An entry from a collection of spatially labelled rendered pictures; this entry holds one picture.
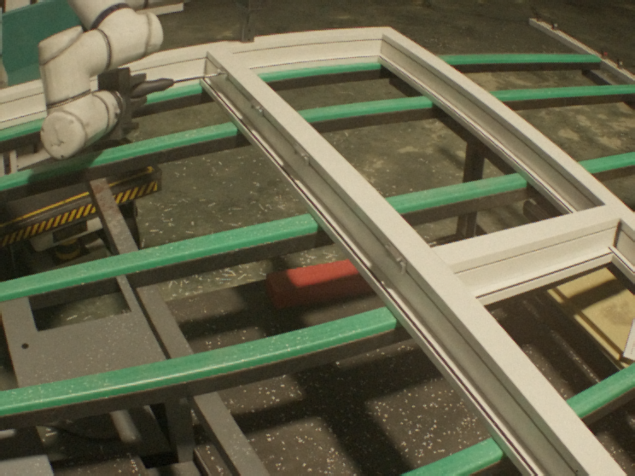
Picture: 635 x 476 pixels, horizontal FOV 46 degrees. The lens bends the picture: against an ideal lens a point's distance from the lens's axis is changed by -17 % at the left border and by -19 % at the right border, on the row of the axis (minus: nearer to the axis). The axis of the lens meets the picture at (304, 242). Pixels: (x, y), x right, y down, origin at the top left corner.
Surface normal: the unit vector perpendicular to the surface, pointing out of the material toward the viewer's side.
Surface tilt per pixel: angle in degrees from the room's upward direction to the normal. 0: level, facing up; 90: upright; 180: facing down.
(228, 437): 0
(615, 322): 0
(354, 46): 90
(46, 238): 90
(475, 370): 90
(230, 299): 0
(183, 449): 90
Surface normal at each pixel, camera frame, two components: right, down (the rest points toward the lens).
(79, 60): 0.69, 0.15
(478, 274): 0.40, 0.51
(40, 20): 0.59, 0.46
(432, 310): -0.91, 0.18
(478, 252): 0.04, -0.84
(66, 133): -0.07, 0.40
